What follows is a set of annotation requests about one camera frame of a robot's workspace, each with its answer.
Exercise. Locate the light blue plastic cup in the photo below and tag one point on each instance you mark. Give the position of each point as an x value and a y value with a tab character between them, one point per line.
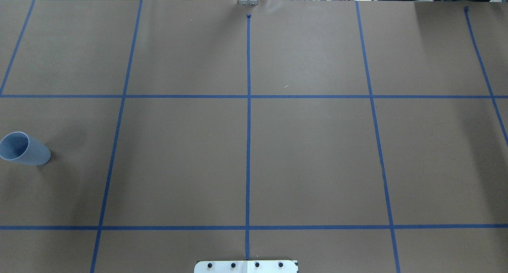
21	148

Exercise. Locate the brown paper table cover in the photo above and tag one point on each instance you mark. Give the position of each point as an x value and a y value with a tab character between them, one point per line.
357	137

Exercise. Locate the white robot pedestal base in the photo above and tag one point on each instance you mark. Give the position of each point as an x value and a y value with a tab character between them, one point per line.
247	266

